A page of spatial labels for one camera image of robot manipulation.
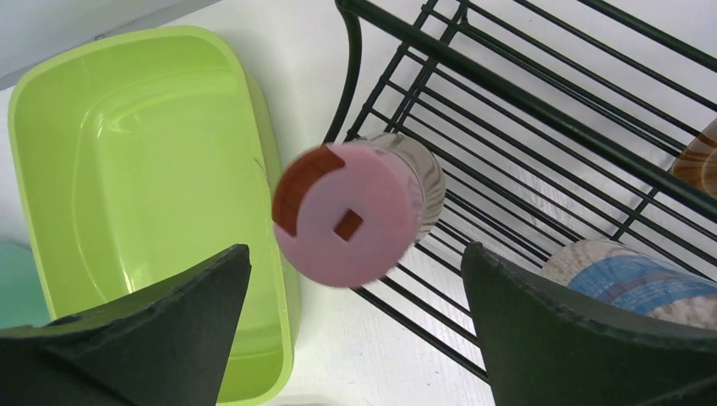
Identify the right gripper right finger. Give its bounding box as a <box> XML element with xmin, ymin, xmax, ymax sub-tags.
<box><xmin>461</xmin><ymin>242</ymin><xmax>716</xmax><ymax>405</ymax></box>

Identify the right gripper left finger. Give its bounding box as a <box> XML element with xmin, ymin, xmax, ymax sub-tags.
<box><xmin>1</xmin><ymin>244</ymin><xmax>251</xmax><ymax>405</ymax></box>

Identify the white grain shaker jar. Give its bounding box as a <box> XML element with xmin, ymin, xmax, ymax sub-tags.
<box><xmin>540</xmin><ymin>239</ymin><xmax>716</xmax><ymax>330</ymax></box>

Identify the pink lid spice jar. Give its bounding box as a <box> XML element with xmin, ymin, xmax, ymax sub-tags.
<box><xmin>272</xmin><ymin>133</ymin><xmax>446</xmax><ymax>288</ymax></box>

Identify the tall oil bottle gold pump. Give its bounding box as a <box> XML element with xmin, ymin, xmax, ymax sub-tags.
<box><xmin>670</xmin><ymin>119</ymin><xmax>716</xmax><ymax>198</ymax></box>

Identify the teal plastic bin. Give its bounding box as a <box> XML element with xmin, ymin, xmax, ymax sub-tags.
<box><xmin>1</xmin><ymin>242</ymin><xmax>50</xmax><ymax>329</ymax></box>

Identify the lime green plastic basin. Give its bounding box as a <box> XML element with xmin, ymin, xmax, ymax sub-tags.
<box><xmin>8</xmin><ymin>25</ymin><xmax>299</xmax><ymax>405</ymax></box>

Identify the black wire rack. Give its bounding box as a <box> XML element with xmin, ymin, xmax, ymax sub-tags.
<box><xmin>332</xmin><ymin>1</ymin><xmax>716</xmax><ymax>381</ymax></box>

